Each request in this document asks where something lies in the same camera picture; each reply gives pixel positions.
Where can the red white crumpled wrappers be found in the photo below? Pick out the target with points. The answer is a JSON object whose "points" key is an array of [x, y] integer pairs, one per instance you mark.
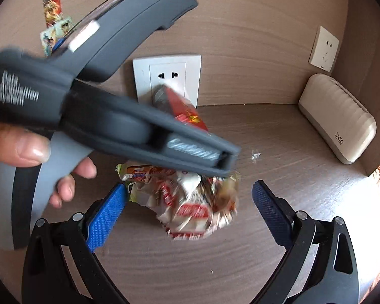
{"points": [[188, 205]]}

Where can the person's left hand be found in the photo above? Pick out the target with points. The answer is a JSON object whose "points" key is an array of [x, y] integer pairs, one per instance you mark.
{"points": [[22, 148]]}

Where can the white wall socket right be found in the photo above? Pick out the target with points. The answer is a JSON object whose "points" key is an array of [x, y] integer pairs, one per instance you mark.
{"points": [[324, 50]]}

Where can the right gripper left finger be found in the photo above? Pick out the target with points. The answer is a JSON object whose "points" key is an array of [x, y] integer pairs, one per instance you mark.
{"points": [[60, 264]]}

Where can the white wall socket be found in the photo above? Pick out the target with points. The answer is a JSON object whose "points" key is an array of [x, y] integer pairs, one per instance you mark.
{"points": [[181, 73], [324, 50]]}

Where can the cream tissue box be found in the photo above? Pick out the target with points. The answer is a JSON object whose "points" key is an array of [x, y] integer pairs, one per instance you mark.
{"points": [[344, 123]]}

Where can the white wall socket centre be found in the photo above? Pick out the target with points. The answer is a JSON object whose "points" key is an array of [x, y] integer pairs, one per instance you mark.
{"points": [[181, 73]]}

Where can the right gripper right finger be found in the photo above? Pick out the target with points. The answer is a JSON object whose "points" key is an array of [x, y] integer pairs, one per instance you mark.
{"points": [[333, 277]]}

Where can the cartoon stickers on wall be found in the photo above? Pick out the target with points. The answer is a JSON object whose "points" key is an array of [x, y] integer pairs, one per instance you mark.
{"points": [[57, 26]]}

